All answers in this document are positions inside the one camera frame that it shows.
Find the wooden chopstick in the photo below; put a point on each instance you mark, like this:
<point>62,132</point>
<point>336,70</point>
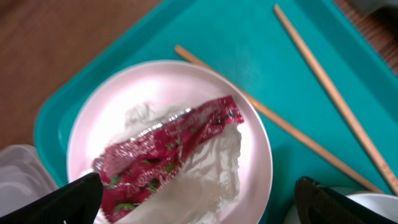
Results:
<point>336,97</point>
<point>280,121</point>

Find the clear plastic bin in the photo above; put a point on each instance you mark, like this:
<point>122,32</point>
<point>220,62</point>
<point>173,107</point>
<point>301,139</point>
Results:
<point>24,179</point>

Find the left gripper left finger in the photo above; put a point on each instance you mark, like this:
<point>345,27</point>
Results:
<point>76,202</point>

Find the grey dishwasher rack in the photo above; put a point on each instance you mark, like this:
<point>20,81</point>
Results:
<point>367,7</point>

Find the right wooden chopstick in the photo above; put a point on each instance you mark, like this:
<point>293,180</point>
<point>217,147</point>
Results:
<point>336,97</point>

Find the left wooden chopstick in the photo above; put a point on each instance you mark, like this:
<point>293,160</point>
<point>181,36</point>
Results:
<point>280,121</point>

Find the pink round plate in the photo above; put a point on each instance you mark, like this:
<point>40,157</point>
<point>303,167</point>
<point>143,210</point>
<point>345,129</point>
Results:
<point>172,82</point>

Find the grey-green bowl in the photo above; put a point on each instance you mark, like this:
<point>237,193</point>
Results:
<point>385,205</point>

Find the red snack wrapper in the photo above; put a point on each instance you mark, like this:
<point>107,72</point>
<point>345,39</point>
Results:
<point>135,169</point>

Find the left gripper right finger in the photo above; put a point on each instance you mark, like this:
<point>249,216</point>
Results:
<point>317,204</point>

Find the white napkin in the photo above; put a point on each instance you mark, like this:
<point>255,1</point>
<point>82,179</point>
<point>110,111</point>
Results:
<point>207,182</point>

